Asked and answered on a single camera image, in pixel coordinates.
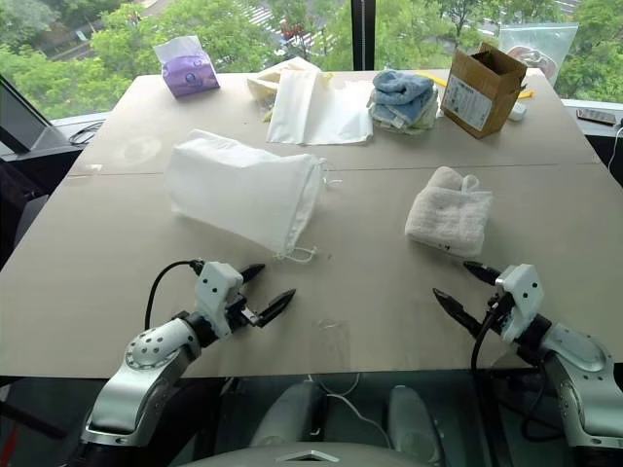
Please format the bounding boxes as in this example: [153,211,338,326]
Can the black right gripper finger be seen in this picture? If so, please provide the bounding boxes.
[432,288,489,338]
[462,261,503,286]

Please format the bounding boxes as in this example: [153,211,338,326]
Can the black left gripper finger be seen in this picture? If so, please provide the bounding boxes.
[256,288,298,327]
[239,263,267,285]

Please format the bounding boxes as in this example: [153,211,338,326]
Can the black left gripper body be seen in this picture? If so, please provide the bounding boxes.
[224,288,260,335]

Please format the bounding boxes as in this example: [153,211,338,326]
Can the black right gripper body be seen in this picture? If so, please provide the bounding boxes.
[481,283,513,340]

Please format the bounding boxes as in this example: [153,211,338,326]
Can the white folded towel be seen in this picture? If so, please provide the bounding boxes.
[404,165,495,258]

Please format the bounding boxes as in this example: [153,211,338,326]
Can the pale folded towel stack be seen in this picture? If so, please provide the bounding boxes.
[367,94,438,133]

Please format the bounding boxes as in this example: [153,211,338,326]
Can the blue folded towel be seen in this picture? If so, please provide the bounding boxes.
[372,68,436,109]

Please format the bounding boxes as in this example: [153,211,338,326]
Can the clear plastic zip bag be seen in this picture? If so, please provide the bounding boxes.
[497,21,580,80]

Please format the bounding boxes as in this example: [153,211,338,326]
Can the dark rounded grey shape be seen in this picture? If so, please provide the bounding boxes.
[386,384,445,459]
[248,380,326,459]

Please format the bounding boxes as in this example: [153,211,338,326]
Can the grey robot torso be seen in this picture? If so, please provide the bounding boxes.
[183,436,455,467]

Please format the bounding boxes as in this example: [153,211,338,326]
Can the flat white cloth bags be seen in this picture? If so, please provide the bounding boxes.
[266,68,377,147]

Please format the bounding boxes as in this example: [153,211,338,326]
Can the brown cardboard box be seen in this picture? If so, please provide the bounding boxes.
[439,41,530,140]

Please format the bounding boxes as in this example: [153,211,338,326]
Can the purple tissue pack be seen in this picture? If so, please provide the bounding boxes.
[153,39,222,101]

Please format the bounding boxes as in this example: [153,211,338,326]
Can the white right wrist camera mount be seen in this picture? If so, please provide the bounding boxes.
[493,263,542,342]

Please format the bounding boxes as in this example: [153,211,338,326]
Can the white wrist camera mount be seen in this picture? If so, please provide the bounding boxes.
[194,260,244,338]
[493,263,542,342]

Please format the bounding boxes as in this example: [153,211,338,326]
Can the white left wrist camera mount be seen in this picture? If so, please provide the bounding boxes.
[194,260,244,338]

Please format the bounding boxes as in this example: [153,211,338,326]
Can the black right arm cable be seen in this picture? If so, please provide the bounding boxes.
[470,291,507,377]

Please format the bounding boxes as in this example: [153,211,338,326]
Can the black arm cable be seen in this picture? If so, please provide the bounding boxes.
[470,291,507,377]
[144,260,203,333]

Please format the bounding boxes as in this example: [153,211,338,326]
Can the white drawstring bag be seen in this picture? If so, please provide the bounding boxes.
[164,127,343,267]

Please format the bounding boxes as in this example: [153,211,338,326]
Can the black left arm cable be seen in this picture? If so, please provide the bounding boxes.
[144,260,203,333]

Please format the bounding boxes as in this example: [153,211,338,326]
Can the white cable under table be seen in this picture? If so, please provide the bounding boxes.
[305,373,391,454]

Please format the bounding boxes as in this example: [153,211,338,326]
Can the thin white charging cable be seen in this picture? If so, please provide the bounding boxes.
[605,115,623,192]

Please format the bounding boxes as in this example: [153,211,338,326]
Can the thin black cable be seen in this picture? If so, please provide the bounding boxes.
[67,121,104,146]

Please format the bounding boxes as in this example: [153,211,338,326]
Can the dark window frame post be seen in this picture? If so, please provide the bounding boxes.
[350,0,377,70]

